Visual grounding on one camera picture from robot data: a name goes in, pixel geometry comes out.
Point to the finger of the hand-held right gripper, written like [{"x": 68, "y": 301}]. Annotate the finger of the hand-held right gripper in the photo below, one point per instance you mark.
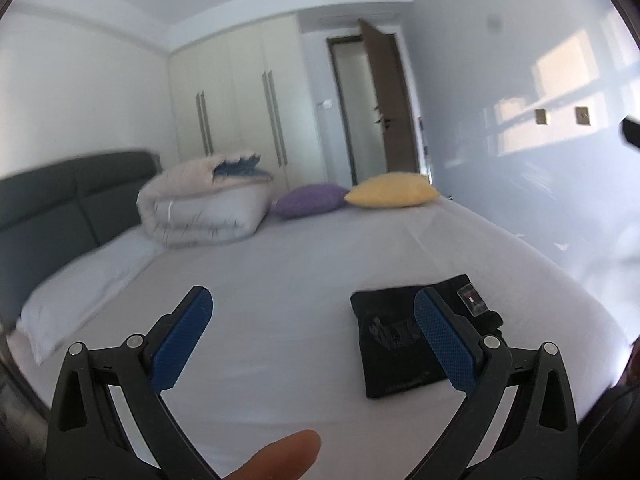
[{"x": 632, "y": 132}]

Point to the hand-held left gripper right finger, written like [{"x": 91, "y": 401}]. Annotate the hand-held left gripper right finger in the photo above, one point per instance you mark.
[{"x": 445, "y": 345}]

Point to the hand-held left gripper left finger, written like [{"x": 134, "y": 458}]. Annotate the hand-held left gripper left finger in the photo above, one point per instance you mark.
[{"x": 185, "y": 340}]

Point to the white pillow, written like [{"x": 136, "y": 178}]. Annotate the white pillow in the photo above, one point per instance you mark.
[{"x": 85, "y": 290}]

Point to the dark grey headboard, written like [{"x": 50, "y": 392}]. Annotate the dark grey headboard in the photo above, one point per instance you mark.
[{"x": 50, "y": 205}]

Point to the person's left hand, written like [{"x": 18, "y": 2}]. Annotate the person's left hand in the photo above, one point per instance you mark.
[{"x": 280, "y": 457}]

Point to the purple pillow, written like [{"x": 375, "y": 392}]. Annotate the purple pillow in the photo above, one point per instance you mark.
[{"x": 310, "y": 200}]

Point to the cream wardrobe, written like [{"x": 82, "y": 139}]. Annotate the cream wardrobe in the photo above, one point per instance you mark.
[{"x": 240, "y": 85}]

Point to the brown wooden door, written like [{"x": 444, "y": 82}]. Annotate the brown wooden door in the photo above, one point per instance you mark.
[{"x": 395, "y": 110}]

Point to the brass wall switch plate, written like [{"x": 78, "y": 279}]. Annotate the brass wall switch plate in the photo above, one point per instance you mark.
[
  {"x": 540, "y": 117},
  {"x": 582, "y": 115}
]

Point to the bed with white sheet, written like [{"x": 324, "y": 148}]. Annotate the bed with white sheet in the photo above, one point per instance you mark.
[{"x": 310, "y": 260}]

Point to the folded beige duvet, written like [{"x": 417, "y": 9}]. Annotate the folded beige duvet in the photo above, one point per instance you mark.
[{"x": 200, "y": 210}]

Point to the yellow pillow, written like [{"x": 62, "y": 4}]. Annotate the yellow pillow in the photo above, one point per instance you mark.
[{"x": 390, "y": 191}]

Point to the black pants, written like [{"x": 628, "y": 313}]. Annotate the black pants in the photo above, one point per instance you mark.
[{"x": 390, "y": 355}]

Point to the dark cloth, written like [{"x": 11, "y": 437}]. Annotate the dark cloth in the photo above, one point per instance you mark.
[{"x": 617, "y": 425}]

